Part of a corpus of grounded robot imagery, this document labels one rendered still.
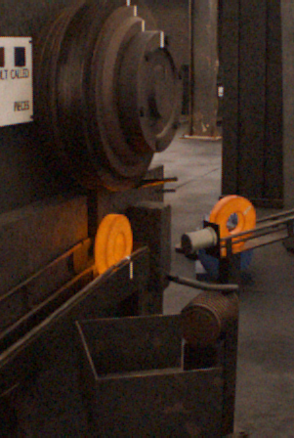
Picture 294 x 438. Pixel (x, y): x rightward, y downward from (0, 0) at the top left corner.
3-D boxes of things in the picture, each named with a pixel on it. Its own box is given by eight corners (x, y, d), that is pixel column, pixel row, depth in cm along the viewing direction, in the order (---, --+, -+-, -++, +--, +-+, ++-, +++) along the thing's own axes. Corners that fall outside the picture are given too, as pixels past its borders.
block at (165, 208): (125, 289, 206) (124, 204, 201) (137, 282, 213) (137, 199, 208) (161, 294, 202) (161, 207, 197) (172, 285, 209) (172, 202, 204)
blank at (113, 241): (91, 227, 174) (105, 228, 172) (118, 205, 187) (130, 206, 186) (97, 287, 179) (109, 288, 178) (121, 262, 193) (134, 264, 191)
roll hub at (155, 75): (117, 158, 162) (116, 29, 155) (165, 145, 187) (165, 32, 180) (141, 160, 159) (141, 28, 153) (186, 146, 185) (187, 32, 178)
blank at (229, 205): (225, 256, 225) (231, 259, 223) (199, 222, 218) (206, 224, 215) (257, 220, 229) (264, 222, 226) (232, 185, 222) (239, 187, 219)
